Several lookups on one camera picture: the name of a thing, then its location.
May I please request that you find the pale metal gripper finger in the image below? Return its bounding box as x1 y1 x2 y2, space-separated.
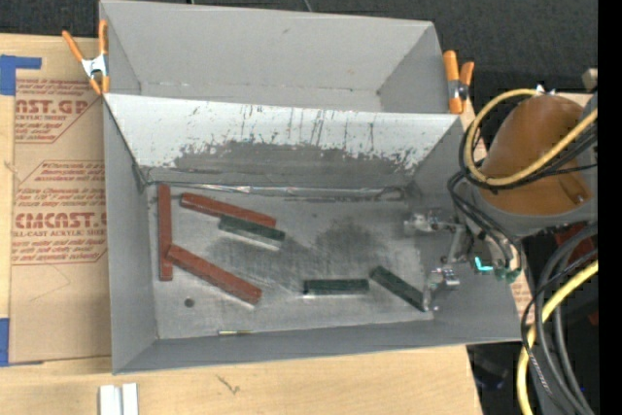
403 209 456 236
421 265 462 311

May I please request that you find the dark green flat block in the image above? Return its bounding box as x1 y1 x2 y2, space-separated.
369 264 430 312
302 278 371 296
218 214 287 244

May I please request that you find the red-brown flat block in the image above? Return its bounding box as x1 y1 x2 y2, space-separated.
165 243 264 306
179 191 278 230
157 183 175 282

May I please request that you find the grey metal bin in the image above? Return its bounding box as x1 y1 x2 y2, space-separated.
98 0 524 375

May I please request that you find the brown cardboard board, red print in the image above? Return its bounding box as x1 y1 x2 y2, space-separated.
0 32 536 368

